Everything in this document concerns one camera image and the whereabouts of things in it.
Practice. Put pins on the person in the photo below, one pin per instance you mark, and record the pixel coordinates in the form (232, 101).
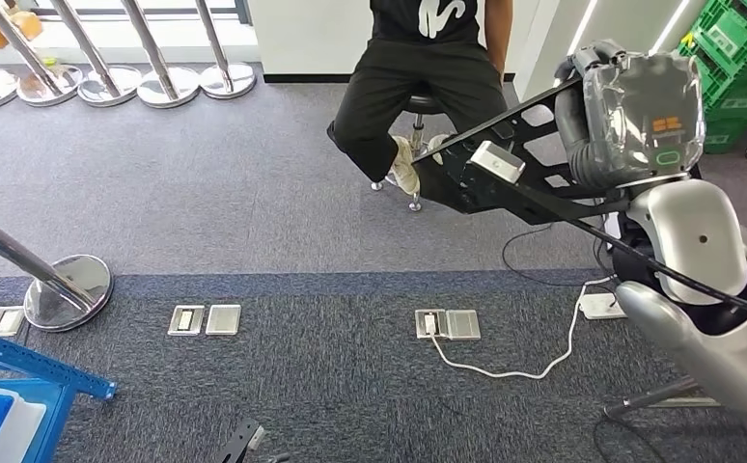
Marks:
(412, 83)

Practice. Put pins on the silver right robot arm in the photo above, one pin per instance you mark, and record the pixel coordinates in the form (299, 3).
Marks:
(693, 236)

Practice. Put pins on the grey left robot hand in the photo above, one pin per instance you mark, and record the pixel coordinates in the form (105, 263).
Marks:
(279, 458)

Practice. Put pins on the white plastic tray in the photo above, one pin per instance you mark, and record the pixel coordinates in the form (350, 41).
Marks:
(25, 428)

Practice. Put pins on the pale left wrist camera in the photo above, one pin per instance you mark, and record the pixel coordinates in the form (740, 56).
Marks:
(256, 439)

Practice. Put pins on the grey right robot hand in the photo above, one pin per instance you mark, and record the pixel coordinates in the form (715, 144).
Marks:
(642, 108)

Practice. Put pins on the blue metal shelf rack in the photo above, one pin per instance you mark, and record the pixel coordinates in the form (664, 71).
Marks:
(34, 367)

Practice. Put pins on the black left camera bracket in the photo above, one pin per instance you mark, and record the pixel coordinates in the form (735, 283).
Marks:
(233, 444)

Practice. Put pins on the open floor socket box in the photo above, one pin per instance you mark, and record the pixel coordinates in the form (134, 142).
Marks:
(429, 324)

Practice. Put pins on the steel floor cover plate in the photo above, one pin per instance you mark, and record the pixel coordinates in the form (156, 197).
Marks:
(6, 321)
(223, 319)

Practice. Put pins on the black plastic plate frame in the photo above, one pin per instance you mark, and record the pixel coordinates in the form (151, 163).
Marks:
(456, 185)

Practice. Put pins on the person's left forearm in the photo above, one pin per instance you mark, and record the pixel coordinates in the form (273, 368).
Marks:
(498, 32)

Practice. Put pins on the black round stool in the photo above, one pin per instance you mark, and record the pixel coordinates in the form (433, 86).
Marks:
(424, 103)

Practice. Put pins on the floor socket lid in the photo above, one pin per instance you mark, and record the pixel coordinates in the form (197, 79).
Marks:
(463, 324)

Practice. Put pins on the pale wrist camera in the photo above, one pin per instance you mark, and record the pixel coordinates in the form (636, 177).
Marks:
(498, 161)
(256, 439)

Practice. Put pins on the grey metal stand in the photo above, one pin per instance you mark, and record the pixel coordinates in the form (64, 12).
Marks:
(655, 395)

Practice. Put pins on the steel floor socket outlet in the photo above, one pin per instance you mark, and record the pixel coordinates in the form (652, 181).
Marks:
(186, 321)

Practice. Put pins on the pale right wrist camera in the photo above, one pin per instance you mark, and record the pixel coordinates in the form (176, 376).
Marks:
(498, 161)

